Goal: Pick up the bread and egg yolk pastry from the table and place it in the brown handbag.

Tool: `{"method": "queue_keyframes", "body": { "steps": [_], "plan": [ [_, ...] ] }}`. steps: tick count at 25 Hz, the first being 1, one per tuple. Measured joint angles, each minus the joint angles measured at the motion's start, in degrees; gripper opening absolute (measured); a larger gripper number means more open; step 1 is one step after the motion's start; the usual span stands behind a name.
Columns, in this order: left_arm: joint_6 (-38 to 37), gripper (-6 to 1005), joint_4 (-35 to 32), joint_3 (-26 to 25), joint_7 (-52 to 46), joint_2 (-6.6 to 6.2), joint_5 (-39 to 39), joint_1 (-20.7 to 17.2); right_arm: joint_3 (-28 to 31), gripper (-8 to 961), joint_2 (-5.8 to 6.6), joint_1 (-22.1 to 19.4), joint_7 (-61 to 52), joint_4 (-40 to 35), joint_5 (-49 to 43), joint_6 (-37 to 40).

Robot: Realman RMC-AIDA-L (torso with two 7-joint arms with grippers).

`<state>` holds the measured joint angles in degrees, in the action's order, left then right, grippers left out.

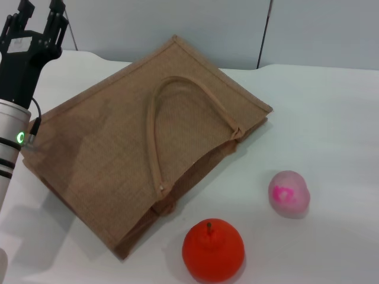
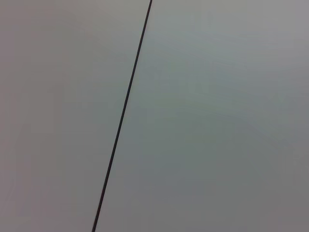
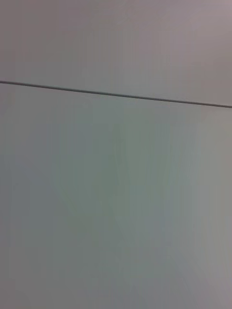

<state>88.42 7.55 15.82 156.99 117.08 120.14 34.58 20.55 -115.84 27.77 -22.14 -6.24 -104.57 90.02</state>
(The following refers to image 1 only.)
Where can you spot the brown jute tote bag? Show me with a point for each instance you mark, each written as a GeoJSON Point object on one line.
{"type": "Point", "coordinates": [133, 142]}

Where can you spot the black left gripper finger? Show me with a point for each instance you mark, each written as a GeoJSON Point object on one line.
{"type": "Point", "coordinates": [56, 23]}
{"type": "Point", "coordinates": [17, 17]}

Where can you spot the pink pastry with magenta print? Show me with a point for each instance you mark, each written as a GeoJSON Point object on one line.
{"type": "Point", "coordinates": [288, 192]}

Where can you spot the red orange toy fruit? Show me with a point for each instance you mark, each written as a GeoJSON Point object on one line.
{"type": "Point", "coordinates": [213, 254]}

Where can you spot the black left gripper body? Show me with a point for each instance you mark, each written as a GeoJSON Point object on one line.
{"type": "Point", "coordinates": [20, 65]}

